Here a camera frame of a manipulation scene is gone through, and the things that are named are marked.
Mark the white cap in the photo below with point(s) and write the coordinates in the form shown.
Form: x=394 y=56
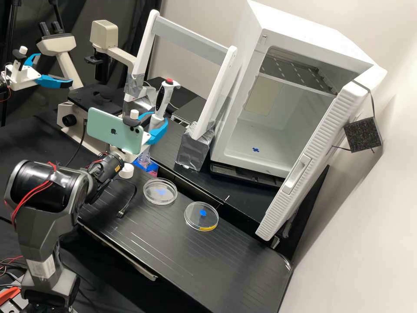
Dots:
x=126 y=170

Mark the white pipette stand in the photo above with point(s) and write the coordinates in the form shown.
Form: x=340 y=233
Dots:
x=185 y=40

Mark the cream microscope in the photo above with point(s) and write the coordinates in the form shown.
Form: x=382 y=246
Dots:
x=107 y=37

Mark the small bottle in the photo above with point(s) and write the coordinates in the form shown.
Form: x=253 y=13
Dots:
x=145 y=159

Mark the pipette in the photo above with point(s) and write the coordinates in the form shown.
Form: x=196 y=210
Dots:
x=162 y=97

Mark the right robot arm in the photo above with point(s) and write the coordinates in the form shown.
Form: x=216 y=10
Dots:
x=42 y=186

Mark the incubator door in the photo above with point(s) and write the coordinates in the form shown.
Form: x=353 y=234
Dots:
x=309 y=169

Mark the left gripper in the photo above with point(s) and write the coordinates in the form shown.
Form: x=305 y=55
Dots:
x=21 y=76

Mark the petri dish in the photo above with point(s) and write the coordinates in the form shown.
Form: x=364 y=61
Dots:
x=160 y=192

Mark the blue bottle holder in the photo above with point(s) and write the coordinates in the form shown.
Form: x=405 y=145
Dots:
x=153 y=169

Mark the white incubator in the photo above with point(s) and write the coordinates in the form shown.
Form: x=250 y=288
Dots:
x=293 y=29

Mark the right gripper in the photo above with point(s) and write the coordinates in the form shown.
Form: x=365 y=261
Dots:
x=125 y=154

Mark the right wrist camera phone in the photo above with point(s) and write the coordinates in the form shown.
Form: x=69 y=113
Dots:
x=107 y=128

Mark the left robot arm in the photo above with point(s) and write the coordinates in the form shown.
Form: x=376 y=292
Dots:
x=2 y=81

